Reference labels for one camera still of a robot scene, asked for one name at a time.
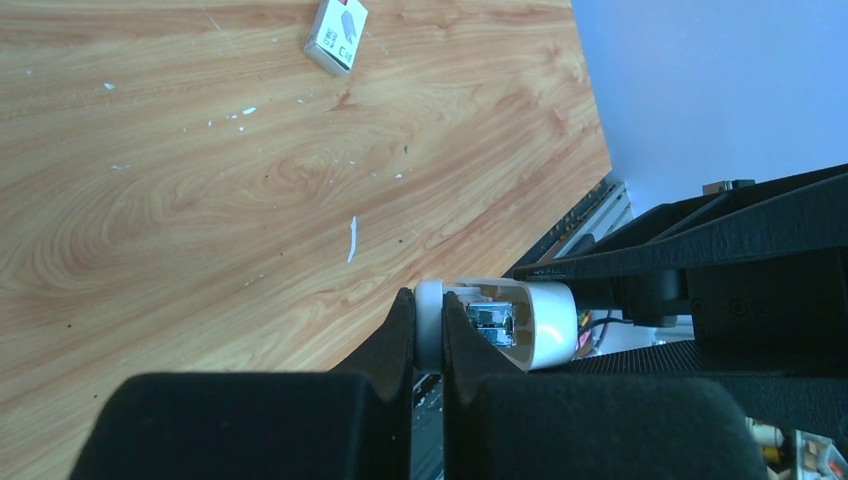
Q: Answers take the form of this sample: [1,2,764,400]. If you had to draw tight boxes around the white staple box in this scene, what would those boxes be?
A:
[303,0,368,76]

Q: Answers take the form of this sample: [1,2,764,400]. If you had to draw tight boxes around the white paper scrap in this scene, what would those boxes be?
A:
[346,216,358,264]

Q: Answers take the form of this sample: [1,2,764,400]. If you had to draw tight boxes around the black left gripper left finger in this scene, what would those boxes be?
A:
[71,288,415,479]

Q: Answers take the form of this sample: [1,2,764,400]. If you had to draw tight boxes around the white stapler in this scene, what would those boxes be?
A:
[414,278,580,373]

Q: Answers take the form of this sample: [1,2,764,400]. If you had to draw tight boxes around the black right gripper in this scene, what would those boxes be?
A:
[516,165,847,443]

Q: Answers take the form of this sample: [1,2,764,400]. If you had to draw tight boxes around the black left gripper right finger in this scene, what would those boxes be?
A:
[442,294,767,479]

